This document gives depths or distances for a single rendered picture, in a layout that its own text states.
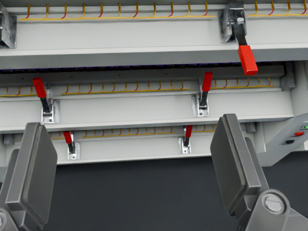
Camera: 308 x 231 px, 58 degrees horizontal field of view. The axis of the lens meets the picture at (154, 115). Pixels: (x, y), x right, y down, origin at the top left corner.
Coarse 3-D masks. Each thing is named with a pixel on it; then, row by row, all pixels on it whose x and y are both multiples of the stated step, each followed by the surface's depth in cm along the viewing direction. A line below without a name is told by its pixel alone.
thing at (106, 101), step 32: (192, 64) 51; (224, 64) 51; (256, 64) 51; (288, 64) 51; (0, 96) 48; (32, 96) 49; (64, 96) 49; (96, 96) 50; (128, 96) 50; (160, 96) 51; (192, 96) 51; (224, 96) 52; (256, 96) 52; (288, 96) 53; (0, 128) 48; (64, 128) 50; (96, 128) 52
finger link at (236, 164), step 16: (224, 128) 13; (240, 128) 13; (224, 144) 13; (240, 144) 12; (224, 160) 13; (240, 160) 12; (256, 160) 13; (224, 176) 13; (240, 176) 11; (256, 176) 11; (224, 192) 13; (240, 192) 12; (256, 192) 11; (240, 208) 12; (240, 224) 12; (288, 224) 11; (304, 224) 11
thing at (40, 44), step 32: (32, 32) 32; (64, 32) 32; (96, 32) 33; (128, 32) 33; (160, 32) 33; (192, 32) 34; (256, 32) 34; (288, 32) 34; (0, 64) 34; (32, 64) 35; (64, 64) 35; (96, 64) 36; (128, 64) 36; (160, 64) 37
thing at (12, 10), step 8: (8, 8) 32; (16, 8) 32; (24, 8) 32; (32, 8) 32; (40, 8) 32; (56, 8) 32; (64, 8) 32; (72, 8) 32; (80, 8) 32; (88, 8) 32; (96, 8) 33; (104, 8) 33; (112, 8) 33; (128, 8) 33; (144, 8) 33; (152, 8) 33; (160, 8) 33; (168, 8) 33; (176, 8) 33; (184, 8) 33; (192, 8) 33; (200, 8) 33; (208, 8) 34; (216, 8) 34; (224, 8) 34; (248, 8) 34; (264, 8) 34; (280, 8) 34; (296, 8) 35
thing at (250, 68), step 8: (232, 24) 32; (240, 24) 32; (240, 32) 31; (240, 40) 31; (240, 48) 30; (248, 48) 30; (240, 56) 30; (248, 56) 29; (248, 64) 29; (248, 72) 28; (256, 72) 29
